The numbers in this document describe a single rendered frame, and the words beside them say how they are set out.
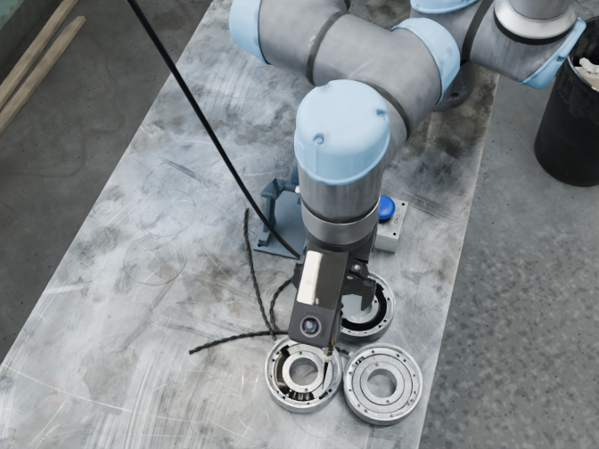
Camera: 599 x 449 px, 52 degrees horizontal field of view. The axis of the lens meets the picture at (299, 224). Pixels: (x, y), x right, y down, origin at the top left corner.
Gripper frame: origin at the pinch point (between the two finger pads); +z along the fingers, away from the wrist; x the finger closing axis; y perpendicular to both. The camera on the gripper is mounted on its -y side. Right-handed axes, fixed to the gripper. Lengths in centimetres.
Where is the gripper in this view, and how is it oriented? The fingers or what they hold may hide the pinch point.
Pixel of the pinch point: (332, 313)
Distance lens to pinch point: 78.2
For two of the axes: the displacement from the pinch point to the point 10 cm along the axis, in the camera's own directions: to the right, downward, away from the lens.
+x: -9.6, -2.0, 1.7
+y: 2.6, -8.3, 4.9
